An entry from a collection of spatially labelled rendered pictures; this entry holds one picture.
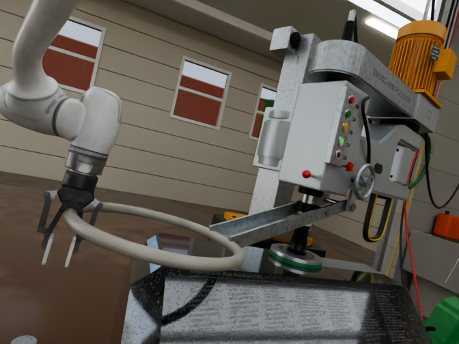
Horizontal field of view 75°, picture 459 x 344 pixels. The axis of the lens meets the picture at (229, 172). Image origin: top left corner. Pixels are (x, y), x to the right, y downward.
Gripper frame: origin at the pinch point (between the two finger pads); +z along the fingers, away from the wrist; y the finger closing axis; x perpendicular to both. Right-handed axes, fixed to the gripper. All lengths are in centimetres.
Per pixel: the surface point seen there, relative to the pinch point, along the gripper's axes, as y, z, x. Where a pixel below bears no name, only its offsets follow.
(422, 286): 356, 26, 116
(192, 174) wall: 230, -10, 610
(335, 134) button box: 75, -55, 1
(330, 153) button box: 75, -48, 1
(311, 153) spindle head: 74, -47, 10
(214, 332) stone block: 41.9, 11.5, -12.4
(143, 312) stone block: 23.9, 11.8, -4.4
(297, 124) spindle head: 71, -58, 20
